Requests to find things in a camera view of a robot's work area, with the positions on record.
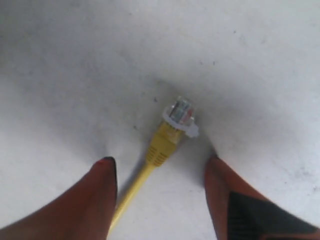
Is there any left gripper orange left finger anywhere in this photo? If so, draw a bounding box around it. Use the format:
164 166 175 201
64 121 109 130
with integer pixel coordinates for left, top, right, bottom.
0 157 118 240

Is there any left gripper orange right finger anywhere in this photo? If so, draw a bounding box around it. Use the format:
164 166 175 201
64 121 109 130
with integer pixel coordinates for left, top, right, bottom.
204 156 320 240

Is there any yellow ethernet cable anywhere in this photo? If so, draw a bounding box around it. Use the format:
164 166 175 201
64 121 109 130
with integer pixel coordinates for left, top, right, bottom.
106 95 201 238

